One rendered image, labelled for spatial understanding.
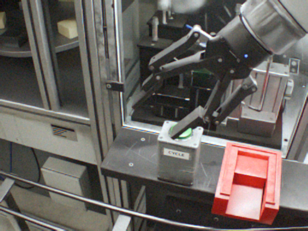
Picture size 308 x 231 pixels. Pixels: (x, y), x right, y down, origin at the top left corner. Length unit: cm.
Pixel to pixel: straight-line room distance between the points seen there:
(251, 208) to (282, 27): 39
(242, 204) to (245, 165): 9
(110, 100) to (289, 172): 45
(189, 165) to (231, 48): 29
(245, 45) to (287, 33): 6
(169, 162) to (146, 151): 12
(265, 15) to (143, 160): 46
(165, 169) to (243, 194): 17
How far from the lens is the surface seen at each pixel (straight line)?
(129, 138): 83
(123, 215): 81
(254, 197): 72
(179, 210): 97
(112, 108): 83
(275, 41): 46
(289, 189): 77
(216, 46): 50
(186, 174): 71
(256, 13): 46
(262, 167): 74
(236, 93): 55
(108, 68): 77
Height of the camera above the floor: 148
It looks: 40 degrees down
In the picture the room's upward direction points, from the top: straight up
